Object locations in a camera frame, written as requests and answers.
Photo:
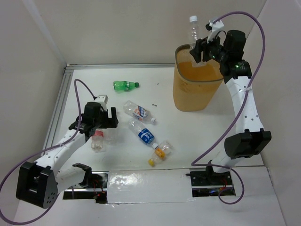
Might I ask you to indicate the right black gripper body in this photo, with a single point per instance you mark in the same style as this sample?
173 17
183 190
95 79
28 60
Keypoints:
217 52

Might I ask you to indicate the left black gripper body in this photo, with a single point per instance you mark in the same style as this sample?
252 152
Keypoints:
106 121

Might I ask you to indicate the clear bottle white cap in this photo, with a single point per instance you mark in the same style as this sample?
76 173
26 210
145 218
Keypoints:
111 135
194 33

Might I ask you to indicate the clear bottle red label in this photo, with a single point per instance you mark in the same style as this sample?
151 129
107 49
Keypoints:
97 141

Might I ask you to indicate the clear bottle orange white label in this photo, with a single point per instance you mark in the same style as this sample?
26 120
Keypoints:
140 113

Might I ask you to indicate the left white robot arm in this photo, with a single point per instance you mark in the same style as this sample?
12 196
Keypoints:
40 182

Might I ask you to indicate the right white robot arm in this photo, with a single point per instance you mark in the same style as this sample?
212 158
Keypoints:
246 136

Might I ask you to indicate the orange mesh waste bin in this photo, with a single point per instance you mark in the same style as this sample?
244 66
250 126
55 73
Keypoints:
194 87

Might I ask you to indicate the clear bottle blue label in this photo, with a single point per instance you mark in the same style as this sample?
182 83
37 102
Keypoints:
140 131

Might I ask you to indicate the green plastic bottle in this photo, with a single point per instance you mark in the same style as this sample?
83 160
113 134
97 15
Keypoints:
125 86

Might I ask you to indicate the clear bottle yellow cap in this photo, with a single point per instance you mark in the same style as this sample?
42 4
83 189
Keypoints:
160 153

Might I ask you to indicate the white tape sheet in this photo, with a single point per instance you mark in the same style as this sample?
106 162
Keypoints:
149 186

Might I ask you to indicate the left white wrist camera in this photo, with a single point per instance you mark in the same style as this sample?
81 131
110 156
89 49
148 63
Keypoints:
102 100

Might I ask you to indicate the aluminium frame rail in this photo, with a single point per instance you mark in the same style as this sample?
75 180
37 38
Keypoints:
154 93

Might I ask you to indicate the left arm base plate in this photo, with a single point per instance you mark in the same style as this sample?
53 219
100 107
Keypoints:
96 190

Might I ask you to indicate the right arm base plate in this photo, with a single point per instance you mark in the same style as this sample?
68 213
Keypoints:
207 183

